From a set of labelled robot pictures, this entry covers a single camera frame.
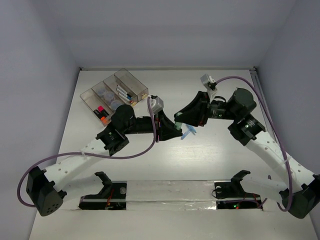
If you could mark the clear four-compartment organizer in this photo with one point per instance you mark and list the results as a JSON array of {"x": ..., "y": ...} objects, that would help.
[{"x": 126, "y": 80}]

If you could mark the clear jar of paperclips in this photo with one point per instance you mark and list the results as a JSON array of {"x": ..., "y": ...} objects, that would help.
[{"x": 115, "y": 104}]

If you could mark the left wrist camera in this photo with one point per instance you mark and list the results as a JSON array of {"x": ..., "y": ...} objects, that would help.
[{"x": 154, "y": 104}]

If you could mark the orange highlighter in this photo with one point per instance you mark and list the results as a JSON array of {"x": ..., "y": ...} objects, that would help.
[{"x": 103, "y": 119}]

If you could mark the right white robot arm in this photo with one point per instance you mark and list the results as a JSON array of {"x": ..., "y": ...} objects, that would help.
[{"x": 299, "y": 188}]

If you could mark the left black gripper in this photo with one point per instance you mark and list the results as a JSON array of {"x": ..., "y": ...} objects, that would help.
[{"x": 167, "y": 128}]

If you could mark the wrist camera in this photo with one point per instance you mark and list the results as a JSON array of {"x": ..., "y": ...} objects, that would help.
[
  {"x": 154, "y": 104},
  {"x": 210, "y": 84}
]

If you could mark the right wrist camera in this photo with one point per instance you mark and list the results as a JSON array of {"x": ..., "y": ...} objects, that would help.
[{"x": 210, "y": 84}]

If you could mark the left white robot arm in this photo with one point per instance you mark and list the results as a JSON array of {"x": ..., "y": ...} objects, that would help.
[{"x": 47, "y": 187}]

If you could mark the red-capped white marker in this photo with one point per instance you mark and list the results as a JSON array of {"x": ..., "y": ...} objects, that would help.
[{"x": 125, "y": 100}]

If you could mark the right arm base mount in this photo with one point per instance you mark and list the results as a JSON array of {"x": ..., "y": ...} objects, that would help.
[{"x": 230, "y": 195}]

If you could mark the pink highlighter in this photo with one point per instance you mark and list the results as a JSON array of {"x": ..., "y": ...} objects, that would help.
[{"x": 103, "y": 111}]

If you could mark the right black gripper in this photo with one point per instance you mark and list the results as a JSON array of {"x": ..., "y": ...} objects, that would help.
[{"x": 194, "y": 113}]

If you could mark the black-capped white marker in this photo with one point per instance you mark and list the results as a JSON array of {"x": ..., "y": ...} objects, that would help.
[{"x": 122, "y": 94}]

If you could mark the blue-capped white marker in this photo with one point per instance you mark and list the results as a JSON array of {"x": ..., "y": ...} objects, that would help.
[{"x": 123, "y": 91}]

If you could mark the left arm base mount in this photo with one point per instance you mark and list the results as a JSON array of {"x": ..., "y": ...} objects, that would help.
[{"x": 112, "y": 196}]

